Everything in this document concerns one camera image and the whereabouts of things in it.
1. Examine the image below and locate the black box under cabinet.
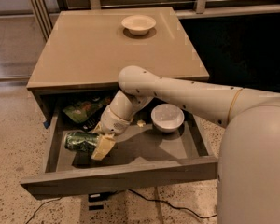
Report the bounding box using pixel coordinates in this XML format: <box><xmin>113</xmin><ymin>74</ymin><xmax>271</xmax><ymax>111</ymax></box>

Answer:
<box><xmin>88</xmin><ymin>192</ymin><xmax>110</xmax><ymax>211</ymax></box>

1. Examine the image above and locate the black floor cable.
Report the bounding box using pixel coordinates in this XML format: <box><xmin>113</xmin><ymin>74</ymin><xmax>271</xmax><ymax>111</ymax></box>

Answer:
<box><xmin>127</xmin><ymin>189</ymin><xmax>218</xmax><ymax>220</ymax></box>

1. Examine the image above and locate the grey drawer cabinet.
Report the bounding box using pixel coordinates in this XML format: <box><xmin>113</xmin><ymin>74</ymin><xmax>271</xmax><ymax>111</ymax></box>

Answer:
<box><xmin>27</xmin><ymin>7</ymin><xmax>209</xmax><ymax>121</ymax></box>

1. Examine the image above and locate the green soda can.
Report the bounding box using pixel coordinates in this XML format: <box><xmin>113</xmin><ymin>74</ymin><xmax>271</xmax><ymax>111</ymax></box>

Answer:
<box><xmin>63</xmin><ymin>132</ymin><xmax>99</xmax><ymax>153</ymax></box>

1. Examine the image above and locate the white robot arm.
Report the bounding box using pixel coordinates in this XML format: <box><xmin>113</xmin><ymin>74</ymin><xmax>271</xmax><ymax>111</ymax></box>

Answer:
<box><xmin>92</xmin><ymin>66</ymin><xmax>280</xmax><ymax>224</ymax></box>

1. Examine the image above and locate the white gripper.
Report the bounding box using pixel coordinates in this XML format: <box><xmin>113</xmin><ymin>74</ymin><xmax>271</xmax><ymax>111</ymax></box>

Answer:
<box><xmin>91</xmin><ymin>106</ymin><xmax>132</xmax><ymax>161</ymax></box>

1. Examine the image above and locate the white bowl on cabinet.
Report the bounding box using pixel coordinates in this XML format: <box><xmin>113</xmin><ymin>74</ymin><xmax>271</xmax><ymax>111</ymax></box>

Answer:
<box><xmin>121</xmin><ymin>15</ymin><xmax>156</xmax><ymax>35</ymax></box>

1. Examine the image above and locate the open grey top drawer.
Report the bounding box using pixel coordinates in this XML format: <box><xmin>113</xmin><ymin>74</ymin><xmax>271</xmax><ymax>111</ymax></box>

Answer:
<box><xmin>21</xmin><ymin>100</ymin><xmax>217</xmax><ymax>200</ymax></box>

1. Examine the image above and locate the white bowl in drawer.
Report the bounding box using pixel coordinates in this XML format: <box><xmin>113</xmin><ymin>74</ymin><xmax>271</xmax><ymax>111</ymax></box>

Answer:
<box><xmin>151</xmin><ymin>104</ymin><xmax>185</xmax><ymax>133</ymax></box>

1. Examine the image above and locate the thin black cable left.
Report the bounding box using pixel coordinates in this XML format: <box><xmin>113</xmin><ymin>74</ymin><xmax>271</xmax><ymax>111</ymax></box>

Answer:
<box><xmin>23</xmin><ymin>196</ymin><xmax>63</xmax><ymax>224</ymax></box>

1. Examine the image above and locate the green snack bag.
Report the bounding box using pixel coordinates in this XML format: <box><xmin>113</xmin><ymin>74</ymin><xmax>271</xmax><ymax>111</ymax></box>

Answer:
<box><xmin>63</xmin><ymin>96</ymin><xmax>111</xmax><ymax>123</ymax></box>

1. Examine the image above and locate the small beige crumpled piece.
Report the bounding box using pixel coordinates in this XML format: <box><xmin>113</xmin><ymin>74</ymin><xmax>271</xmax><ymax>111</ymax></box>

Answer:
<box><xmin>137</xmin><ymin>119</ymin><xmax>146</xmax><ymax>128</ymax></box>

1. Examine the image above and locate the black remote control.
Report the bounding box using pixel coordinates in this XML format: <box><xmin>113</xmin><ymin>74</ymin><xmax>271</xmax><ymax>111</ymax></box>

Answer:
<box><xmin>81</xmin><ymin>117</ymin><xmax>100</xmax><ymax>132</ymax></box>

